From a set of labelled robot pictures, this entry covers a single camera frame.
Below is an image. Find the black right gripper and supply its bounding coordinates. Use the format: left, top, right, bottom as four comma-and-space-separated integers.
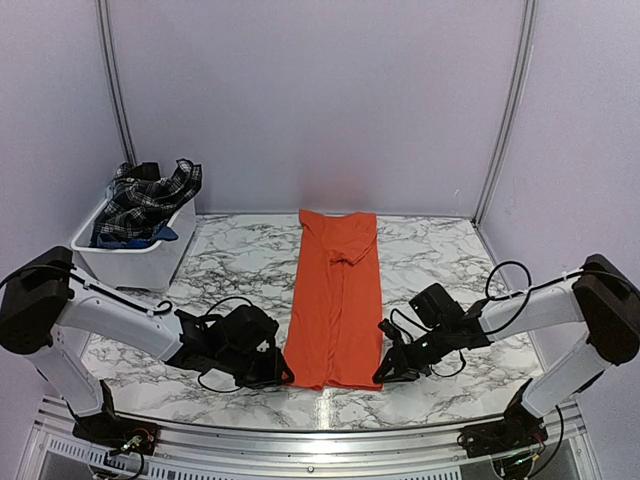
373, 323, 453, 384

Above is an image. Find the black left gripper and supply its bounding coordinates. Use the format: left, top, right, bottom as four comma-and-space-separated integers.
216, 348, 295, 391

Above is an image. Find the orange t-shirt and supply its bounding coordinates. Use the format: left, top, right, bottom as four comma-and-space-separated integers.
284, 210, 383, 391

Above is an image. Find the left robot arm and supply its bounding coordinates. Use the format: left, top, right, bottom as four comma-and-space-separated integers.
1, 246, 295, 445

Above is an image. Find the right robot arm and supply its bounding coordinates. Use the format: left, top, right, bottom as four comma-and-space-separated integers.
372, 254, 639, 448

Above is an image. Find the white plastic laundry bin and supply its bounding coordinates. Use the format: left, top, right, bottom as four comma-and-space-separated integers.
71, 193, 196, 291

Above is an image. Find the blue garment in bin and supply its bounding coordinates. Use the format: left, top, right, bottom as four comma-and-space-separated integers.
91, 226, 179, 250

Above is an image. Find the black white plaid shirt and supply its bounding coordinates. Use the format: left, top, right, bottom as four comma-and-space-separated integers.
89, 159, 203, 247

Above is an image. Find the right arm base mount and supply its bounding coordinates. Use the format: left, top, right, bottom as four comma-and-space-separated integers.
457, 418, 548, 458

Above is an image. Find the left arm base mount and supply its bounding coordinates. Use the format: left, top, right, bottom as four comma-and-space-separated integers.
72, 414, 160, 455

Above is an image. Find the aluminium front frame rail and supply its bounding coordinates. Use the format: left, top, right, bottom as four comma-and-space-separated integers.
14, 394, 601, 480

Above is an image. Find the right aluminium corner post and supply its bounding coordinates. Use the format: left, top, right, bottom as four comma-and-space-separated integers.
472, 0, 539, 228

